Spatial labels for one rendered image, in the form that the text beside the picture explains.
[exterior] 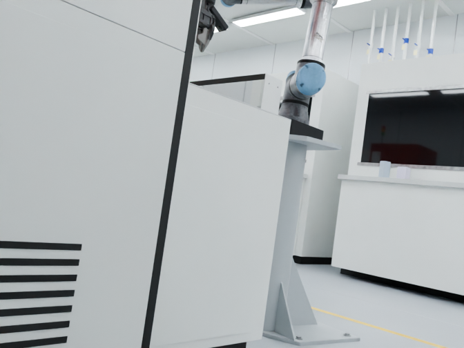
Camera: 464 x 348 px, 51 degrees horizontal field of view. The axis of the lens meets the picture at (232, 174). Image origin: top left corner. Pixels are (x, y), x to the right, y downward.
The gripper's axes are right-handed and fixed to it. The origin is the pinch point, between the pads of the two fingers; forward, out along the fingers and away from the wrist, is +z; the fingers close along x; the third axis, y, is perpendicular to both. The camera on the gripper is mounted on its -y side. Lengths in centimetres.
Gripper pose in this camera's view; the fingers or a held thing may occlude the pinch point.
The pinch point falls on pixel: (203, 49)
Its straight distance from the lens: 202.5
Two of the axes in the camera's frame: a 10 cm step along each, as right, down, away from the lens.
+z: -1.4, 9.9, -0.6
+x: 7.2, 0.6, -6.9
